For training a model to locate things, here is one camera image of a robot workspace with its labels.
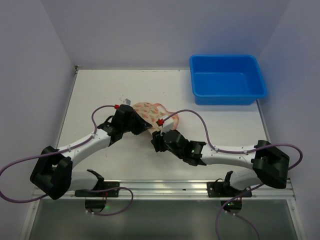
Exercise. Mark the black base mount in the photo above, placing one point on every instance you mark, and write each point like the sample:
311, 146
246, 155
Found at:
220, 189
97, 201

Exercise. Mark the blue plastic bin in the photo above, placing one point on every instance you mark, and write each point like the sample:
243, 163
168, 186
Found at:
226, 79

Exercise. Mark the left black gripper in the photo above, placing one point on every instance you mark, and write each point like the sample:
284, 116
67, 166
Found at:
135, 122

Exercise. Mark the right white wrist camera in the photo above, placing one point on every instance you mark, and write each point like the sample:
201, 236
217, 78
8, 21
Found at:
165, 125

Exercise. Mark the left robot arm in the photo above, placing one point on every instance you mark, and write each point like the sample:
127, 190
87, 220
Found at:
54, 171

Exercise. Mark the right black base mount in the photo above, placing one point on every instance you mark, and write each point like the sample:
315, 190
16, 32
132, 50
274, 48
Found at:
220, 189

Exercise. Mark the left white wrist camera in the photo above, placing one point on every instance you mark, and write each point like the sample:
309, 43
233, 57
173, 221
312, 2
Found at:
127, 102

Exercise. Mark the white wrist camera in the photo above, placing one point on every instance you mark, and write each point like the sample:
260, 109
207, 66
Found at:
127, 102
165, 125

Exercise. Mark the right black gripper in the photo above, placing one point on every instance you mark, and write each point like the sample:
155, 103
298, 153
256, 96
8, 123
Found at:
159, 142

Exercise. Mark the floral pink laundry bag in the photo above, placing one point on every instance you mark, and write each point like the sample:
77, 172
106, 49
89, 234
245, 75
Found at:
151, 112

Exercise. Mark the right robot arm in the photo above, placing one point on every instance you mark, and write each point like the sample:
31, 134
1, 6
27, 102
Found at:
262, 163

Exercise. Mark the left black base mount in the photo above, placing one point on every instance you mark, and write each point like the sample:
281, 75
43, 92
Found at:
97, 201

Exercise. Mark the aluminium mounting rail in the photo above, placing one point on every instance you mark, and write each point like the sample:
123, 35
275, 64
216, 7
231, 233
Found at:
193, 190

